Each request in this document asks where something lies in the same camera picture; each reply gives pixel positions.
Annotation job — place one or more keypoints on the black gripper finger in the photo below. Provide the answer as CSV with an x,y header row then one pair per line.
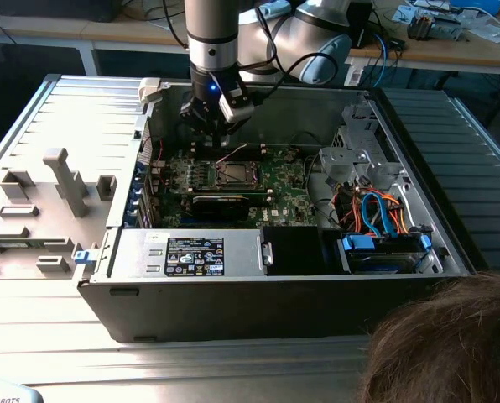
x,y
225,134
195,117

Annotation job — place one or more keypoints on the silver CPU plate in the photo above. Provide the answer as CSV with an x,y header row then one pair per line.
x,y
238,171

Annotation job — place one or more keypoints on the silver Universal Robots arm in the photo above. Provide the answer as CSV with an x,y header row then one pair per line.
x,y
210,33

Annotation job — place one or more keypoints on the CPU socket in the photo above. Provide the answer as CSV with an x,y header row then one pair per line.
x,y
220,184

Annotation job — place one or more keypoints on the black copper CPU cooler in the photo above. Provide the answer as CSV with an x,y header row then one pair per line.
x,y
420,26

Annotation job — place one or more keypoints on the beige plastic case latch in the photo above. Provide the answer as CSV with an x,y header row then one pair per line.
x,y
149,89

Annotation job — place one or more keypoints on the silver rear port block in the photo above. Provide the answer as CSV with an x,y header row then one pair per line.
x,y
157,172

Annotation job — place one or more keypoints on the round silver coin battery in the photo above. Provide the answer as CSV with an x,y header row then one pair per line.
x,y
290,156

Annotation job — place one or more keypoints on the black graphics card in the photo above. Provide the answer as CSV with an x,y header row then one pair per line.
x,y
220,207

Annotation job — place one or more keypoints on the green motherboard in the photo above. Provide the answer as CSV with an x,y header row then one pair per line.
x,y
288,197

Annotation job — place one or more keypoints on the silver metal drive cage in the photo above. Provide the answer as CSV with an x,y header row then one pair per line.
x,y
346,161

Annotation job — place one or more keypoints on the white barcode label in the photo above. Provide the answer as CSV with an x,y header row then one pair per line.
x,y
354,76

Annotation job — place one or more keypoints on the silver power supply unit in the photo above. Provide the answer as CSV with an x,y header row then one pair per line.
x,y
141,252

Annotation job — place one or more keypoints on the black desktop box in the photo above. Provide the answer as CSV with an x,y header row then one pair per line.
x,y
364,40

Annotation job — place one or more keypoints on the grey parts rack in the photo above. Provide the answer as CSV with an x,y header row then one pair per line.
x,y
44,197

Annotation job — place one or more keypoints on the wooden desk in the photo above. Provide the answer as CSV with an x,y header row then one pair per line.
x,y
443,52
44,29

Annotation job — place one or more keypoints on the black flat device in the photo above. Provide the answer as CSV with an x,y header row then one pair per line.
x,y
53,9

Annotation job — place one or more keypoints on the hard disk in blue carrier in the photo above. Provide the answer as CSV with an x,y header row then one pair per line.
x,y
359,243

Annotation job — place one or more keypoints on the black open PC case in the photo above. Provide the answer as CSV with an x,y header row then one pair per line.
x,y
233,310

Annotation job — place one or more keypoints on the blue plastic clip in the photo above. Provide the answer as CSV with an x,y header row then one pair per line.
x,y
82,257

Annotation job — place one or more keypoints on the green RAM stick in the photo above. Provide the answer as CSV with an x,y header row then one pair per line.
x,y
11,244

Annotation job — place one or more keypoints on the grey metal device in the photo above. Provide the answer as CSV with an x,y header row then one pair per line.
x,y
447,30

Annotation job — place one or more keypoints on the blue plastic box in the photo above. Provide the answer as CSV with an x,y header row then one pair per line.
x,y
476,5

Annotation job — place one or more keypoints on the brown haired person head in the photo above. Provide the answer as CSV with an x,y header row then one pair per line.
x,y
443,344

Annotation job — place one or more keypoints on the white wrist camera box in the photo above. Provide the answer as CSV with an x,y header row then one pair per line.
x,y
237,110

